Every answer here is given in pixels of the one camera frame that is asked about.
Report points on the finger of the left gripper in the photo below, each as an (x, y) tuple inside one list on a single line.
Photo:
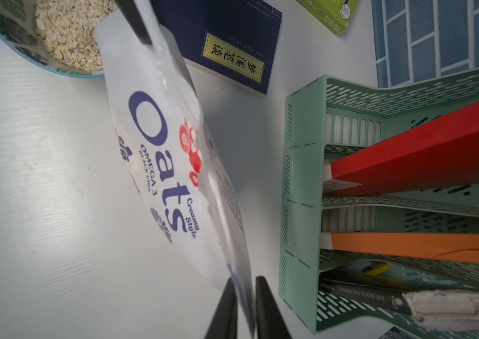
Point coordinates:
[(133, 17)]

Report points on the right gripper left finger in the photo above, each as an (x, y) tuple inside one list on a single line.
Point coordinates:
[(224, 322)]

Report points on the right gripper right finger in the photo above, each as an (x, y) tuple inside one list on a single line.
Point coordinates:
[(269, 321)]

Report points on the green leaf pattern bowl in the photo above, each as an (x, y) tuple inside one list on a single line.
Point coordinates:
[(57, 35)]

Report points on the white purple oats bag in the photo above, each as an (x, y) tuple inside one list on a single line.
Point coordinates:
[(170, 153)]

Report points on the dark blue book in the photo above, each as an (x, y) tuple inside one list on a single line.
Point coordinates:
[(235, 40)]

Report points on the green comic book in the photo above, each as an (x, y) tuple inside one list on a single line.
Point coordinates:
[(336, 15)]

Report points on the black worn book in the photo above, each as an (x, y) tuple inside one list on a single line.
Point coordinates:
[(436, 308)]

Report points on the mint green file organizer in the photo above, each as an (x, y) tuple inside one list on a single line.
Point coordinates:
[(327, 120)]

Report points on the orange folder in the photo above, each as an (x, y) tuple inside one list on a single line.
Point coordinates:
[(450, 247)]

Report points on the red folder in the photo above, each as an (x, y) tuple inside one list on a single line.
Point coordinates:
[(443, 152)]

